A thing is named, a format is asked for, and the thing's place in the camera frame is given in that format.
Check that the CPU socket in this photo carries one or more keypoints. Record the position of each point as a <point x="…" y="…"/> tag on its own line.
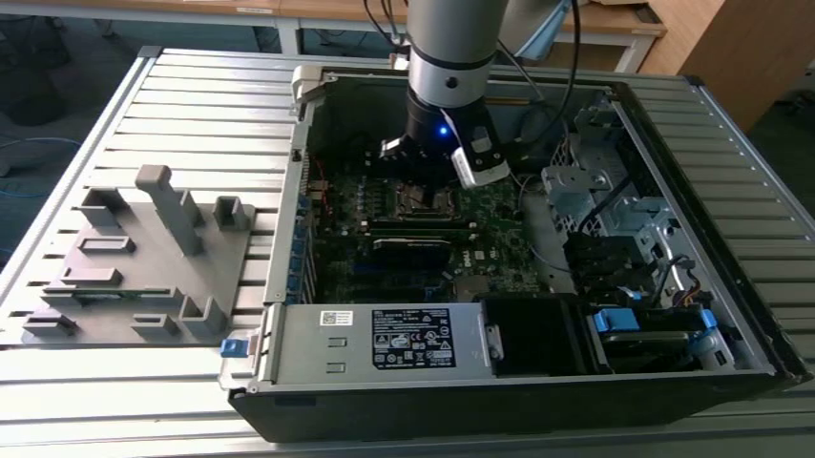
<point x="460" y="214"/>

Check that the RAM slot white clips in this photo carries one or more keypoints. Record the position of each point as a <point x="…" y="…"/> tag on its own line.
<point x="473" y="235"/>
<point x="420" y="223"/>

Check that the RAM slot black clips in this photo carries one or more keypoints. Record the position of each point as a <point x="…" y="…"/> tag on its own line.
<point x="420" y="228"/>

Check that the silver metal drive cage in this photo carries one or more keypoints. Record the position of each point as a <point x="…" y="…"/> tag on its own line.
<point x="572" y="186"/>

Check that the green motherboard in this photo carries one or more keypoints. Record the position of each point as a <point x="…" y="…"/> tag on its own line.
<point x="503" y="238"/>

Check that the black graphics card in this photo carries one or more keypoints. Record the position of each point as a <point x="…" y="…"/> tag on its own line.
<point x="411" y="257"/>

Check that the blue SATA connector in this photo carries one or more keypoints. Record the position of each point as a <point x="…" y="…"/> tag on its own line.
<point x="433" y="286"/>

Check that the silver finned chipset heatsink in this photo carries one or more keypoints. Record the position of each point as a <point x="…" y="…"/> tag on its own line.
<point x="471" y="285"/>

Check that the grey power supply unit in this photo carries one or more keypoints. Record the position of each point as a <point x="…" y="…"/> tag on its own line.
<point x="305" y="348"/>

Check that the blue disk carrier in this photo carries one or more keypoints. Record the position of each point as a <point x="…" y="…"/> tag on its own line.
<point x="613" y="319"/>

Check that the grey parts rack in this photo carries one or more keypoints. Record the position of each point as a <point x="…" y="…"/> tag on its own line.
<point x="158" y="267"/>

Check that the wooden cabinet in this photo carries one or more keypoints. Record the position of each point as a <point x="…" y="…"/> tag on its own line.
<point x="751" y="47"/>

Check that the blue plastic case latch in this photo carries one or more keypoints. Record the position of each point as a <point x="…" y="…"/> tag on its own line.
<point x="232" y="348"/>

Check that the green RAM stick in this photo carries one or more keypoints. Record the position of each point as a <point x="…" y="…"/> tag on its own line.
<point x="126" y="294"/>

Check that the black open PC case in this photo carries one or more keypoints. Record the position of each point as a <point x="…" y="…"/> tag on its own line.
<point x="445" y="410"/>

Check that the black office chair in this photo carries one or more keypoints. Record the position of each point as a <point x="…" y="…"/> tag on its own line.
<point x="32" y="86"/>

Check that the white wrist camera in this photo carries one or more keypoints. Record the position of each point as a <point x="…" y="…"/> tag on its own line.
<point x="480" y="162"/>

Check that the wooden desk white frame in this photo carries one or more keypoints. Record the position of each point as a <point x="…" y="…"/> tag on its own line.
<point x="190" y="5"/>
<point x="604" y="28"/>

